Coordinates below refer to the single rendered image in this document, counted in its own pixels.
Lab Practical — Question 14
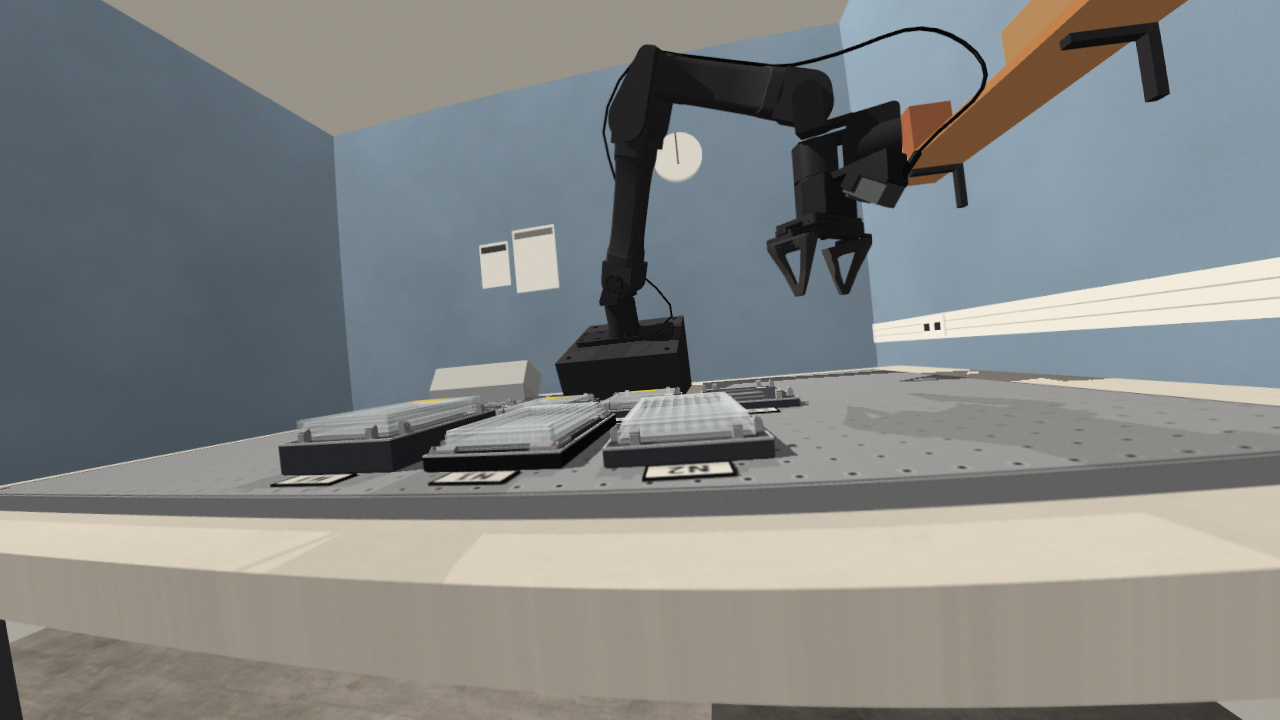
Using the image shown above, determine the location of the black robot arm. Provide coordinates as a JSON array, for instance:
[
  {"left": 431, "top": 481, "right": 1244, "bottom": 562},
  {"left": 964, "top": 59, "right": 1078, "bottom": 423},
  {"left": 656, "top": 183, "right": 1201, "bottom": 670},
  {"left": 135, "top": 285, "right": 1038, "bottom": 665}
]
[{"left": 576, "top": 44, "right": 908, "bottom": 348}]

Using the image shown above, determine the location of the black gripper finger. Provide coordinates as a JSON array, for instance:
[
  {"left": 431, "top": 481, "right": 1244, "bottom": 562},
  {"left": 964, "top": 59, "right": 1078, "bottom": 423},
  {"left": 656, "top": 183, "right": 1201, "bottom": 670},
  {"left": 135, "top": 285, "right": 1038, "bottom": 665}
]
[
  {"left": 822, "top": 238, "right": 872, "bottom": 295},
  {"left": 767, "top": 233, "right": 818, "bottom": 296}
]

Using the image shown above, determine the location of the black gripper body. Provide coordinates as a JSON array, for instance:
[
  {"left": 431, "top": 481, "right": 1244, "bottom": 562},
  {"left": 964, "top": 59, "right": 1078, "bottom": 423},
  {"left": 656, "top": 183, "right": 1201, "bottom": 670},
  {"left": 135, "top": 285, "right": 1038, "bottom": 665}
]
[{"left": 767, "top": 176, "right": 872, "bottom": 246}]

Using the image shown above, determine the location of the white button panel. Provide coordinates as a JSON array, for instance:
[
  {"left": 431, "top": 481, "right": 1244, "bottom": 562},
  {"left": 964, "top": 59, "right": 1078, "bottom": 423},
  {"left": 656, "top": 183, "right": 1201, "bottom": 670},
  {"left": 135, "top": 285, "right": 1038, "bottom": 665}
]
[{"left": 430, "top": 360, "right": 544, "bottom": 406}]

